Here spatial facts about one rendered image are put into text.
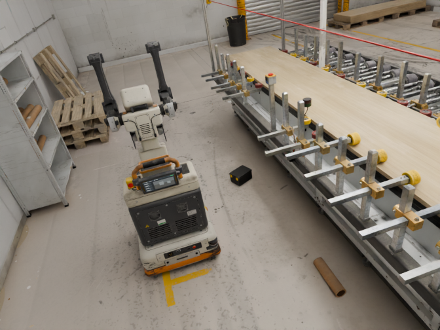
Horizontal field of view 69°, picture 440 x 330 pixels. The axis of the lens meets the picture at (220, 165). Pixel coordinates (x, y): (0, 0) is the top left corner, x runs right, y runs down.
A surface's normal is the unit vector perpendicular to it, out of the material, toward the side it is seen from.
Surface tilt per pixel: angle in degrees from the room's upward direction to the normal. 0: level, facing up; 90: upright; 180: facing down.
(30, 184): 90
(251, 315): 0
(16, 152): 90
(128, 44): 90
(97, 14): 90
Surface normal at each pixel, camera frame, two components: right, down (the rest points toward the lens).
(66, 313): -0.15, -0.83
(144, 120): 0.25, 0.37
